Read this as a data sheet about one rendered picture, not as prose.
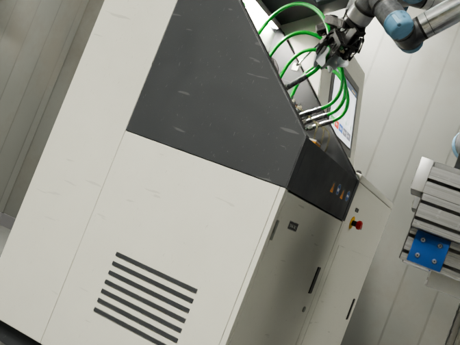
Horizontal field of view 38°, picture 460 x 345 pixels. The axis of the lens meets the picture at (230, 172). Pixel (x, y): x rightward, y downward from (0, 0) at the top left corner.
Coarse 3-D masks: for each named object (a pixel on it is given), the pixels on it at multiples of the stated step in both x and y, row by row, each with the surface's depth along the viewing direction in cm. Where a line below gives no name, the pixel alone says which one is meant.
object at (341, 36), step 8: (344, 16) 198; (352, 24) 195; (336, 32) 200; (344, 32) 200; (352, 32) 196; (360, 32) 195; (328, 40) 203; (336, 40) 199; (344, 40) 199; (352, 40) 198; (336, 48) 200; (344, 48) 200; (352, 48) 199; (344, 56) 202; (352, 56) 202
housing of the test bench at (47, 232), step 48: (144, 0) 217; (96, 48) 221; (144, 48) 213; (96, 96) 217; (48, 144) 221; (96, 144) 213; (48, 192) 217; (96, 192) 209; (48, 240) 213; (0, 288) 217; (48, 288) 209; (0, 336) 216
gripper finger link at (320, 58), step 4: (324, 48) 205; (328, 48) 204; (320, 52) 206; (324, 52) 205; (328, 52) 204; (316, 56) 208; (320, 56) 207; (324, 56) 205; (316, 60) 208; (320, 60) 207; (324, 60) 205; (316, 64) 210; (320, 64) 206
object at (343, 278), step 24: (288, 24) 273; (312, 24) 269; (360, 72) 320; (360, 96) 323; (360, 192) 253; (360, 216) 265; (384, 216) 302; (360, 240) 277; (336, 264) 255; (360, 264) 290; (336, 288) 267; (360, 288) 306; (312, 312) 248; (336, 312) 280; (312, 336) 258; (336, 336) 294
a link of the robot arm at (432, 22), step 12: (456, 0) 188; (432, 12) 190; (444, 12) 189; (456, 12) 188; (420, 24) 192; (432, 24) 190; (444, 24) 190; (420, 36) 193; (432, 36) 195; (408, 48) 196
